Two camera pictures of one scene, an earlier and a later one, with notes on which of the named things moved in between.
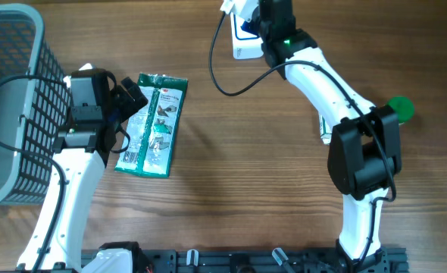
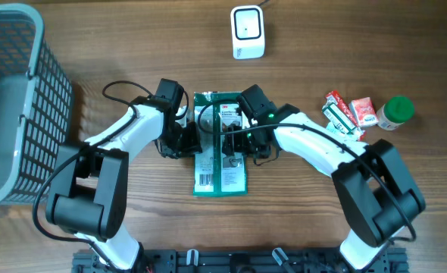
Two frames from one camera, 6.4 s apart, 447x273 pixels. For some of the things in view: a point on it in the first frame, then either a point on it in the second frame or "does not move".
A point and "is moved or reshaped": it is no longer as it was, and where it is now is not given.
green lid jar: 403,106 does not move
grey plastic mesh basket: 26,93 does not move
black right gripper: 260,38 to 239,142
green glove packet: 149,145 is moved or reshaped
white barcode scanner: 247,42 does not move
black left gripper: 123,95 to 194,146
